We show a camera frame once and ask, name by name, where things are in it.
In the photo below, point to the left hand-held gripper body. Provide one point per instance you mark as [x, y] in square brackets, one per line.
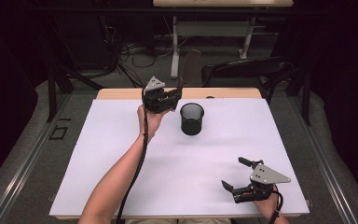
[154, 96]

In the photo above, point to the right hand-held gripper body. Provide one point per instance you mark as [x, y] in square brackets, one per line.
[265, 177]

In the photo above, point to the black mesh pen holder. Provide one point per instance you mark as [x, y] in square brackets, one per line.
[192, 119]

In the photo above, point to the person's left hand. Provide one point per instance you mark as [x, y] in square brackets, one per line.
[150, 123]

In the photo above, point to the person's right hand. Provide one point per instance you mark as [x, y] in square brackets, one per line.
[268, 205]

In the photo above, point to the white table cover sheet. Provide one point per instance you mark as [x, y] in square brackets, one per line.
[199, 174]

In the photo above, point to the wooden table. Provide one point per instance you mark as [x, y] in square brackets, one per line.
[121, 93]

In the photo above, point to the wooden desk with white legs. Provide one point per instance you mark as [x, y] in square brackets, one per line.
[211, 29]

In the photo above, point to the black chair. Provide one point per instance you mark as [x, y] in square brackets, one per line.
[245, 70]

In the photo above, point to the black metal stand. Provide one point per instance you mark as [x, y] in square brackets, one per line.
[54, 93]

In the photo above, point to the metal floor rail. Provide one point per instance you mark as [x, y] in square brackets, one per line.
[329, 174]
[21, 168]

